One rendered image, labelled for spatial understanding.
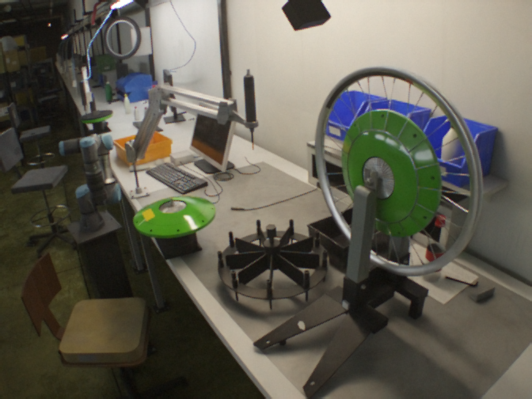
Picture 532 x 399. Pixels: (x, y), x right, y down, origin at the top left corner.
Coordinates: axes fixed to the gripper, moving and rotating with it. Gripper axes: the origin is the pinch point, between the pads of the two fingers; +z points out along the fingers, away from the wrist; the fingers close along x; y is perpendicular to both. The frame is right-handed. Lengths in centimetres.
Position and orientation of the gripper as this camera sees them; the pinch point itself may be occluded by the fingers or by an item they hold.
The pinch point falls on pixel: (100, 211)
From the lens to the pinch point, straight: 177.5
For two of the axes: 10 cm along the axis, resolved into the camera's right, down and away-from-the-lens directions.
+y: 6.6, 2.7, -7.0
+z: 0.5, 9.1, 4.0
